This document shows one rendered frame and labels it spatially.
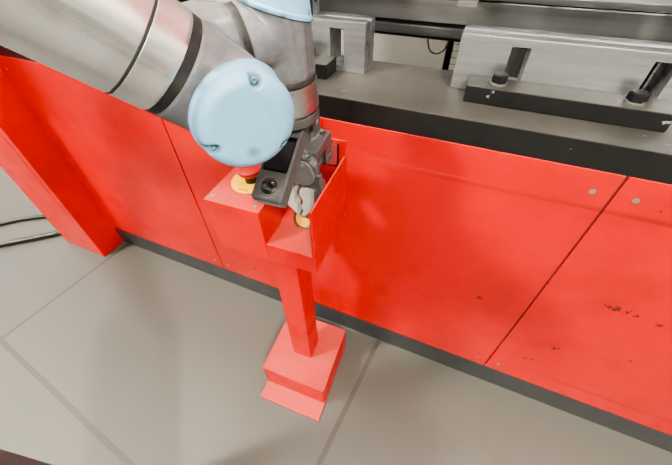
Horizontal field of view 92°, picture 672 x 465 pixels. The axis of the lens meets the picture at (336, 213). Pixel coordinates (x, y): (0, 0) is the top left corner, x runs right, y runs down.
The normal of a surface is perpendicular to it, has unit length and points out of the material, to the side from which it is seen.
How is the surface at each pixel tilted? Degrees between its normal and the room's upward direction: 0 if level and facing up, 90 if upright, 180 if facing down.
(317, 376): 0
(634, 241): 90
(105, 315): 0
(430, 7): 90
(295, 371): 0
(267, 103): 90
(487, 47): 90
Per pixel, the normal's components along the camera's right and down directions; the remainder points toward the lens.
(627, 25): -0.39, 0.64
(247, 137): 0.51, 0.59
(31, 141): 0.92, 0.26
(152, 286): -0.01, -0.72
